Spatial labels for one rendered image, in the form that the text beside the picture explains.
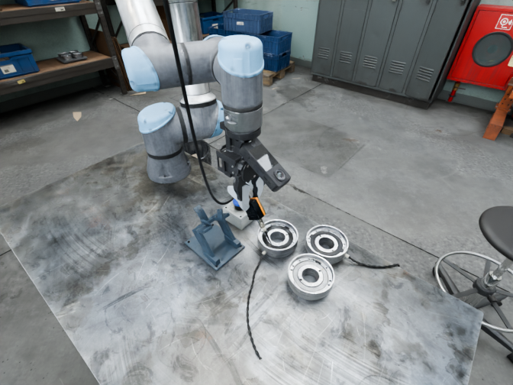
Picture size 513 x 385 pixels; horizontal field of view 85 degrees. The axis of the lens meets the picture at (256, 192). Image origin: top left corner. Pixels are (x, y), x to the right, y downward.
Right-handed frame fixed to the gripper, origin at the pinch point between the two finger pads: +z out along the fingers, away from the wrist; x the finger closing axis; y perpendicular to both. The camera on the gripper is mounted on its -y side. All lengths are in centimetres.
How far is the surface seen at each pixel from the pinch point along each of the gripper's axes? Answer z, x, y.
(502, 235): 31, -74, -55
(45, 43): 34, -65, 391
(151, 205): 13.2, 11.1, 32.2
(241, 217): 8.6, -1.1, 5.0
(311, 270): 11.2, -1.4, -17.7
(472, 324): 13, -15, -49
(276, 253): 10.2, 0.8, -8.9
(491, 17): 2, -354, 12
